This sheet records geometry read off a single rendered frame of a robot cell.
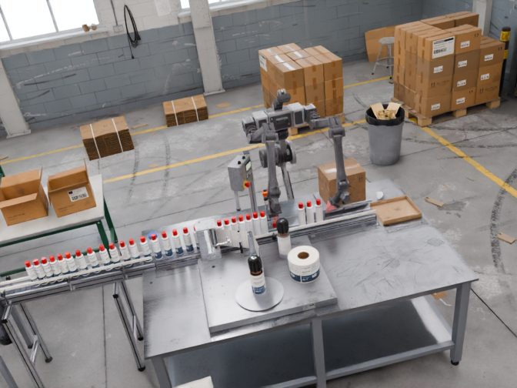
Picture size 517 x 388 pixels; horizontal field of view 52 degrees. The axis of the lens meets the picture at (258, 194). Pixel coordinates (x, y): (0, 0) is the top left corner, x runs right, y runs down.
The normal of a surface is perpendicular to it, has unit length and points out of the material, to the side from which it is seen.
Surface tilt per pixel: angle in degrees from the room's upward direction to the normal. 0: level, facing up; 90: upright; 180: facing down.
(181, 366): 0
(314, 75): 90
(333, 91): 91
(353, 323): 0
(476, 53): 88
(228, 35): 90
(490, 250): 0
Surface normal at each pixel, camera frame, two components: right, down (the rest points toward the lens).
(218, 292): -0.12, -0.84
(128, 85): 0.27, 0.48
